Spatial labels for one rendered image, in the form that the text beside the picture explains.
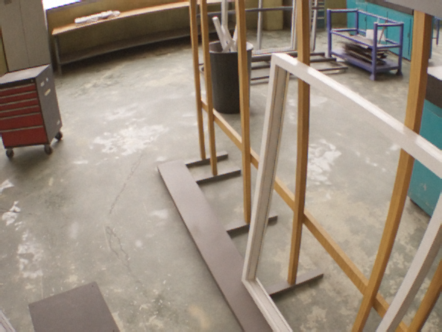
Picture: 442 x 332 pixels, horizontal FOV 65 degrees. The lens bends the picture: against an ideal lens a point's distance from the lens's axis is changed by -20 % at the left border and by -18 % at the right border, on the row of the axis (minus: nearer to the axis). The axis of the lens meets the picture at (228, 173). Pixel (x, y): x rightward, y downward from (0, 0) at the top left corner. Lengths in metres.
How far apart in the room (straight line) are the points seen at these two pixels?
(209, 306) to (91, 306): 1.16
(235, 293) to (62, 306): 1.29
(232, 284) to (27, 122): 2.94
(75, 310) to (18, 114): 3.27
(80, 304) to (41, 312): 0.19
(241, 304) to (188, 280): 0.44
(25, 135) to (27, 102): 0.42
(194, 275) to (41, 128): 2.52
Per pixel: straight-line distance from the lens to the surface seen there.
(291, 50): 6.69
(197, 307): 2.57
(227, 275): 2.67
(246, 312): 2.45
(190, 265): 2.83
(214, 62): 4.55
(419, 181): 3.34
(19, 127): 4.62
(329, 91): 1.54
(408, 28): 7.70
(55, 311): 1.62
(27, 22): 7.92
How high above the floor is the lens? 2.00
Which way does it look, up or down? 33 degrees down
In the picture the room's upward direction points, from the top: 3 degrees counter-clockwise
